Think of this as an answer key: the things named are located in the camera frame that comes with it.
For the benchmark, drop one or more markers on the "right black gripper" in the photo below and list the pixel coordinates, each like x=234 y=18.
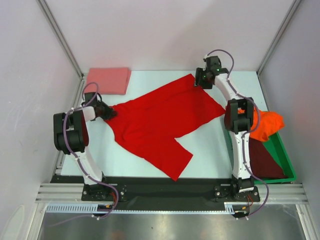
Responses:
x=200 y=81

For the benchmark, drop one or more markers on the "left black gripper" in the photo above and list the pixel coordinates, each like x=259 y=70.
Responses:
x=110 y=114

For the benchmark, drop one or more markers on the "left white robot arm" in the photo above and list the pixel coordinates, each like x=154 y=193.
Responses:
x=70 y=134

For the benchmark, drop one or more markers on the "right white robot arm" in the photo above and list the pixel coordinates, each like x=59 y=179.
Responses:
x=238 y=120

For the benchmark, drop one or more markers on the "folded pink t-shirt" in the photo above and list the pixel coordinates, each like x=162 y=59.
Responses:
x=110 y=81

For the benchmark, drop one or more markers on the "orange t-shirt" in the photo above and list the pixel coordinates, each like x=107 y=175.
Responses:
x=270 y=123

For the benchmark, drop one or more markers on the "green plastic bin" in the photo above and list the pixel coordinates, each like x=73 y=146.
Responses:
x=277 y=150

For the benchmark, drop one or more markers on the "dark red t-shirt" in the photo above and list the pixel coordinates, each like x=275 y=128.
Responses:
x=262 y=163

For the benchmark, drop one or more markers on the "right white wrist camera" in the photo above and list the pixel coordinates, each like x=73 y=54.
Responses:
x=205 y=60

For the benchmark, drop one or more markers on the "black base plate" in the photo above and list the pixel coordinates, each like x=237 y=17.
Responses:
x=162 y=194

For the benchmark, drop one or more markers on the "aluminium front rail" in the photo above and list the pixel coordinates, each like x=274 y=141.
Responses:
x=72 y=192

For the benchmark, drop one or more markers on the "right aluminium frame post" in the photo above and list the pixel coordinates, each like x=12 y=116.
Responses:
x=279 y=34

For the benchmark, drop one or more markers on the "aluminium frame post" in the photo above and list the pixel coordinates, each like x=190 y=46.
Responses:
x=279 y=34
x=49 y=16

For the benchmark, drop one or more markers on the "left aluminium frame post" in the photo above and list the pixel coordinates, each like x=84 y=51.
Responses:
x=49 y=16

